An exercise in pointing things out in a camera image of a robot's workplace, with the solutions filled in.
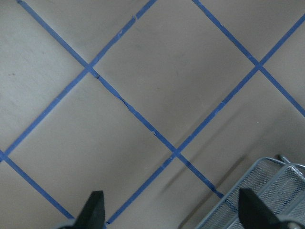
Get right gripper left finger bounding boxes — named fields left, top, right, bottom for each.
left=58, top=190, right=105, bottom=229

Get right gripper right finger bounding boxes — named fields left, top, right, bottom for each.
left=238, top=188, right=305, bottom=229

